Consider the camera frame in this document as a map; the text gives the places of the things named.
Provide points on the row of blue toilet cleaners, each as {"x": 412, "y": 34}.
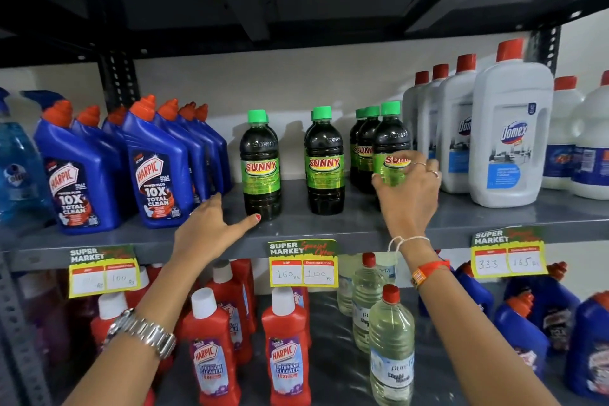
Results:
{"x": 157, "y": 168}

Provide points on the dark green-capped cleaner bottle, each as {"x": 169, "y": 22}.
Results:
{"x": 390, "y": 134}
{"x": 354, "y": 144}
{"x": 325, "y": 144}
{"x": 260, "y": 148}
{"x": 365, "y": 134}

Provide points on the person's left hand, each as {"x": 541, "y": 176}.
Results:
{"x": 204, "y": 234}

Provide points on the person's left forearm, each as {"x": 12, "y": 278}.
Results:
{"x": 161, "y": 291}

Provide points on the silver metal wrist watch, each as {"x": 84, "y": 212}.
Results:
{"x": 142, "y": 330}

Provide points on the blue glass cleaner spray bottle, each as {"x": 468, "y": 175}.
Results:
{"x": 19, "y": 172}

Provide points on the person's right hand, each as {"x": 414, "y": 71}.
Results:
{"x": 411, "y": 206}

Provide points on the group of red bathroom cleaners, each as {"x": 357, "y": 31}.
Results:
{"x": 209, "y": 339}

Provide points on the row of white cleaner bottles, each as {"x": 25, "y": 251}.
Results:
{"x": 511, "y": 134}

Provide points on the purple cleaner bottle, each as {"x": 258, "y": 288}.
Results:
{"x": 45, "y": 320}

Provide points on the yellow green-topped price tag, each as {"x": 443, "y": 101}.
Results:
{"x": 103, "y": 272}
{"x": 303, "y": 264}
{"x": 509, "y": 253}

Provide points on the blue orange-capped cleaner bottle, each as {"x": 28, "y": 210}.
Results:
{"x": 559, "y": 305}
{"x": 587, "y": 348}
{"x": 518, "y": 334}
{"x": 476, "y": 294}

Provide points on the person's right forearm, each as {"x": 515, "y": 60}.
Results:
{"x": 461, "y": 334}

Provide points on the orange wristband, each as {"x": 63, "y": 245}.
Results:
{"x": 428, "y": 271}

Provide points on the person's left thumb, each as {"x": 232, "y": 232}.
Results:
{"x": 245, "y": 222}

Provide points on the person's right thumb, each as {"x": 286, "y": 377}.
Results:
{"x": 383, "y": 180}

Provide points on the clear red-capped liquid bottle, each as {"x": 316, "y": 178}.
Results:
{"x": 366, "y": 291}
{"x": 388, "y": 267}
{"x": 391, "y": 334}
{"x": 344, "y": 286}

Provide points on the grey metal shelving rack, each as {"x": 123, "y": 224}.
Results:
{"x": 333, "y": 229}

